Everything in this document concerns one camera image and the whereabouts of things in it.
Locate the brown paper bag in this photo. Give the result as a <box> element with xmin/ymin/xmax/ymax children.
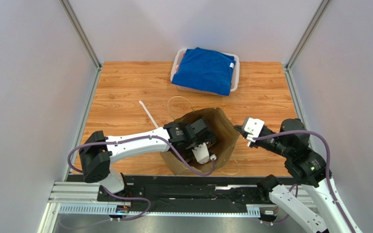
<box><xmin>160</xmin><ymin>96</ymin><xmax>241</xmax><ymax>176</ymax></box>

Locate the white straw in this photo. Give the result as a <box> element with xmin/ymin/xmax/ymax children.
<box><xmin>138</xmin><ymin>100</ymin><xmax>159</xmax><ymax>129</ymax></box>

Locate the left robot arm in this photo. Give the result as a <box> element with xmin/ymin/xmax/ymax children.
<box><xmin>78</xmin><ymin>118</ymin><xmax>217</xmax><ymax>194</ymax></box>

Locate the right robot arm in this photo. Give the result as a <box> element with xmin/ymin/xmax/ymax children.
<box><xmin>234</xmin><ymin>117</ymin><xmax>361</xmax><ymax>233</ymax></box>

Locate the white plastic basket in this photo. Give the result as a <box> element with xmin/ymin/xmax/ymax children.
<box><xmin>170</xmin><ymin>48</ymin><xmax>240</xmax><ymax>95</ymax></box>

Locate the blue folded cloth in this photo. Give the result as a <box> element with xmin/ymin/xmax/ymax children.
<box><xmin>171</xmin><ymin>47</ymin><xmax>236</xmax><ymax>97</ymax></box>

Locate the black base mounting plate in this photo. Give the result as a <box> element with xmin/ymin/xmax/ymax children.
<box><xmin>67</xmin><ymin>174</ymin><xmax>300</xmax><ymax>215</ymax></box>

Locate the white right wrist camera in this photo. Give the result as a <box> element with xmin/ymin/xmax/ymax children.
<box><xmin>241</xmin><ymin>117</ymin><xmax>265</xmax><ymax>142</ymax></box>

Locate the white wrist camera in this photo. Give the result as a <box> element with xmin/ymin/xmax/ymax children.
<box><xmin>192</xmin><ymin>143</ymin><xmax>210</xmax><ymax>164</ymax></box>
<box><xmin>241</xmin><ymin>117</ymin><xmax>265</xmax><ymax>142</ymax></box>

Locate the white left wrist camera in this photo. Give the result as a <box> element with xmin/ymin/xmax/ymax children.
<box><xmin>192</xmin><ymin>143</ymin><xmax>210</xmax><ymax>164</ymax></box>

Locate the aluminium frame rail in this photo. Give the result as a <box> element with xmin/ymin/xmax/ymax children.
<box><xmin>37</xmin><ymin>181</ymin><xmax>350</xmax><ymax>233</ymax></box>

